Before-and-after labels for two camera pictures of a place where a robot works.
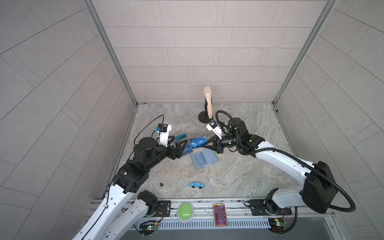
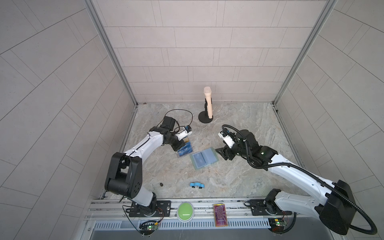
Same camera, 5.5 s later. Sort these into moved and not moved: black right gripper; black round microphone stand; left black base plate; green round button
Moved: black right gripper
Not moved: black round microphone stand; green round button; left black base plate
